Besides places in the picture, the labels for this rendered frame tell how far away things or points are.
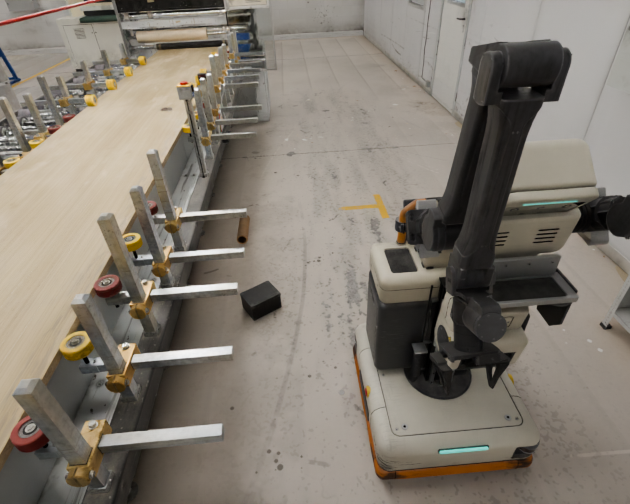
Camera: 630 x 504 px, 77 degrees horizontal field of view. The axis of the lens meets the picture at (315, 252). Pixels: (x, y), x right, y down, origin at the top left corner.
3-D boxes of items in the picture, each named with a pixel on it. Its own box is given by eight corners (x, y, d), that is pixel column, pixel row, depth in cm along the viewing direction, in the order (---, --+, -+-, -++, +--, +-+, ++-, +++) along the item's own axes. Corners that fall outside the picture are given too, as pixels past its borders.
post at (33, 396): (121, 487, 105) (37, 375, 76) (116, 502, 102) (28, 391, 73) (107, 489, 104) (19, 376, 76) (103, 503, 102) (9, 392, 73)
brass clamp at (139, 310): (159, 291, 140) (155, 280, 137) (149, 319, 129) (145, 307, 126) (141, 292, 140) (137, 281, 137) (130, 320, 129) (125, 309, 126)
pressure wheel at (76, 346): (78, 383, 112) (61, 357, 105) (72, 364, 117) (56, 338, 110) (108, 368, 115) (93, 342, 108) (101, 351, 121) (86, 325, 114)
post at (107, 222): (159, 328, 141) (112, 210, 112) (156, 335, 138) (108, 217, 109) (149, 328, 140) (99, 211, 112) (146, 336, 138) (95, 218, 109)
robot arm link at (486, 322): (487, 261, 80) (444, 264, 80) (519, 276, 69) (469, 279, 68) (486, 317, 82) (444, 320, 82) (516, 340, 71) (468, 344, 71)
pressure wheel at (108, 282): (105, 318, 132) (92, 292, 125) (104, 303, 138) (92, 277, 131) (131, 310, 135) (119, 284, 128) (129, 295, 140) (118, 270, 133)
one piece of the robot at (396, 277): (362, 345, 198) (370, 196, 148) (471, 336, 200) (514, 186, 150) (375, 406, 171) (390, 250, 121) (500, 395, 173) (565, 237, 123)
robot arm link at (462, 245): (556, 43, 56) (479, 47, 56) (581, 51, 52) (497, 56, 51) (486, 273, 83) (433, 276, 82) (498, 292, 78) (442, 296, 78)
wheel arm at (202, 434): (225, 431, 99) (222, 421, 97) (224, 444, 97) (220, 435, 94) (47, 447, 98) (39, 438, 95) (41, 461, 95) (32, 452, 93)
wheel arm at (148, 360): (234, 353, 120) (232, 344, 118) (233, 362, 117) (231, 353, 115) (87, 366, 118) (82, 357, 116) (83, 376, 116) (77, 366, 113)
